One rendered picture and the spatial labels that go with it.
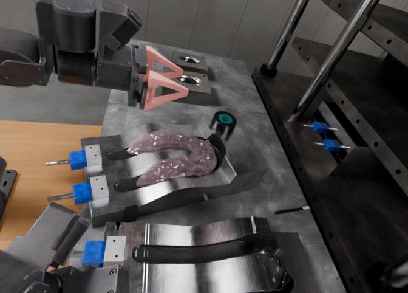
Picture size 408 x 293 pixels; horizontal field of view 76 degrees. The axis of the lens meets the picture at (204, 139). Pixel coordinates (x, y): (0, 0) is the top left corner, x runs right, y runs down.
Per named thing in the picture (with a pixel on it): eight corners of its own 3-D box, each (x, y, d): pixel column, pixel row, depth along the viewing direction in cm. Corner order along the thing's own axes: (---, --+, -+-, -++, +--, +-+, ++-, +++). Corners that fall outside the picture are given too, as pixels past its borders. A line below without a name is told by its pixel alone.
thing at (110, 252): (50, 273, 50) (46, 262, 46) (57, 247, 53) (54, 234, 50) (121, 272, 53) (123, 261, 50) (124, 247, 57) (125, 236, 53)
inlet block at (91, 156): (47, 178, 67) (44, 165, 64) (47, 163, 70) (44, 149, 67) (101, 170, 73) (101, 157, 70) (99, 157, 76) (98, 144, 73)
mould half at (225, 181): (92, 228, 64) (91, 203, 57) (81, 151, 80) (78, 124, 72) (254, 189, 87) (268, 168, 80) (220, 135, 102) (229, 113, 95)
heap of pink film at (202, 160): (138, 193, 68) (141, 175, 62) (124, 144, 78) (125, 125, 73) (223, 177, 79) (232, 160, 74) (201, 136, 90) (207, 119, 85)
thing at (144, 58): (185, 51, 50) (134, 42, 47) (191, 72, 45) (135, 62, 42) (177, 81, 54) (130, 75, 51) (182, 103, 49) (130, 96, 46)
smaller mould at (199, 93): (161, 99, 108) (163, 85, 104) (161, 79, 119) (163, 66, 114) (206, 106, 114) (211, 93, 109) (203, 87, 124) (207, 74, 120)
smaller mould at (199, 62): (170, 75, 124) (172, 63, 120) (170, 61, 133) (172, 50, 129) (204, 81, 129) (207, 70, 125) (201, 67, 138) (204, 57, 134)
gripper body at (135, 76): (141, 45, 47) (97, 36, 44) (144, 76, 40) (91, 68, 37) (137, 76, 51) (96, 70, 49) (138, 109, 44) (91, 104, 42)
